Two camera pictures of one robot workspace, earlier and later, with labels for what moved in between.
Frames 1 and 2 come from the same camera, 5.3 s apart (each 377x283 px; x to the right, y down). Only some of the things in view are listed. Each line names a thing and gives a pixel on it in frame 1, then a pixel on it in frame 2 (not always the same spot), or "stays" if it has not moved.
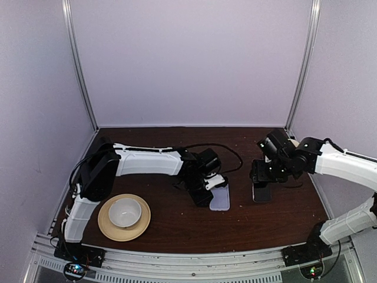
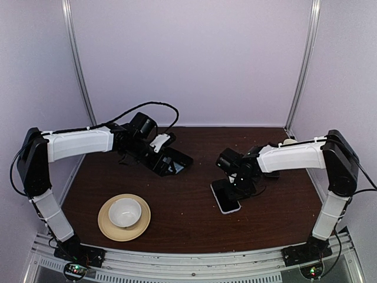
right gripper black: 258,174 to 253,190
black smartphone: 262,195 to 225,196
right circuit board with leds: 312,272 stays
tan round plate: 121,233 stays
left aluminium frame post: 74,49 stays
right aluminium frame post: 311,45 stays
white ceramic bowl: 125,212 stays
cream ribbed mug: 296,143 stays
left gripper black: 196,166 to 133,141
